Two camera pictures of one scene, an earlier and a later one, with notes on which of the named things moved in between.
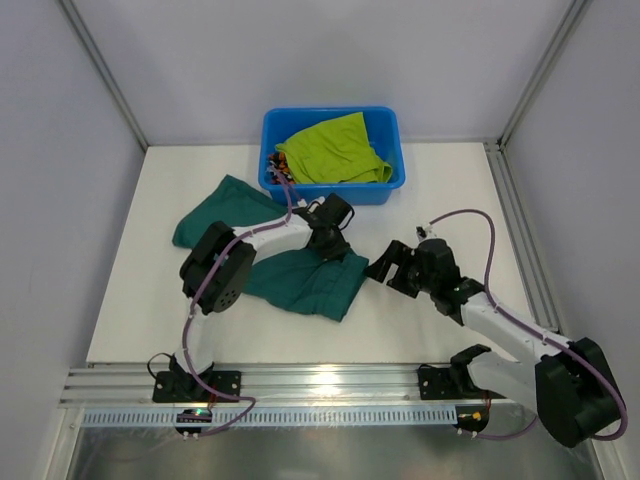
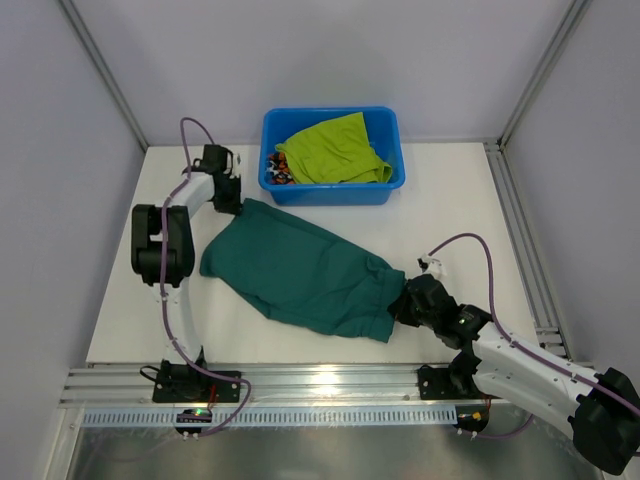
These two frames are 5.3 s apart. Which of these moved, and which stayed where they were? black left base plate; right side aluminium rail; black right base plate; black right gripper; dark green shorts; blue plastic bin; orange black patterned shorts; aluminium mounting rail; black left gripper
Moved: black right gripper; black left gripper; dark green shorts
Stayed: blue plastic bin; black right base plate; right side aluminium rail; black left base plate; orange black patterned shorts; aluminium mounting rail
